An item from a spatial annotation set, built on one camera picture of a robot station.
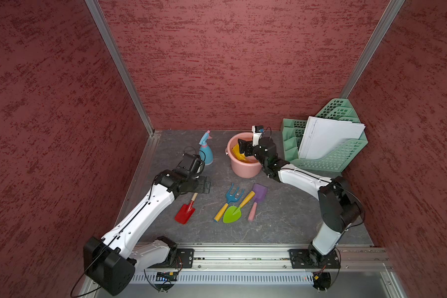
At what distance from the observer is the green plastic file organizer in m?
0.89

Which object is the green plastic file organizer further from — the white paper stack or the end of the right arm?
the end of the right arm

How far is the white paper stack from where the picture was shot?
0.89m

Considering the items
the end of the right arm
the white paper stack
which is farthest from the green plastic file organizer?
the end of the right arm

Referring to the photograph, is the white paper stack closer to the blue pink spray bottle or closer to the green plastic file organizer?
the green plastic file organizer
